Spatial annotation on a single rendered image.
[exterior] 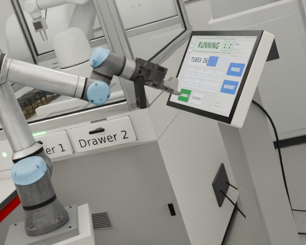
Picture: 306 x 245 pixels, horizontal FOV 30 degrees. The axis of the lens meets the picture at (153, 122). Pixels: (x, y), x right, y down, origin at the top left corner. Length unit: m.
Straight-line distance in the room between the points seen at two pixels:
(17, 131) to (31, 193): 0.24
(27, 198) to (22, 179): 0.07
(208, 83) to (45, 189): 0.66
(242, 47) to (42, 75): 0.65
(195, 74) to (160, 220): 0.78
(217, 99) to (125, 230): 0.99
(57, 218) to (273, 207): 0.78
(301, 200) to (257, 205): 1.24
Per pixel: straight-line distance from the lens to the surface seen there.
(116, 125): 2.44
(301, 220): 3.17
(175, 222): 2.58
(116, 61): 1.99
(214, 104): 1.92
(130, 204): 2.60
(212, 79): 1.98
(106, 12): 2.33
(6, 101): 2.01
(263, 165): 2.10
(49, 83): 1.86
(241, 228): 3.24
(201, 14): 5.57
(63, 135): 2.56
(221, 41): 2.03
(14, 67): 1.87
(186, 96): 2.12
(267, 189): 2.13
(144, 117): 2.40
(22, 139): 2.03
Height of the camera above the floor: 1.50
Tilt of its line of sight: 15 degrees down
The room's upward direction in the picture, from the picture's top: 18 degrees counter-clockwise
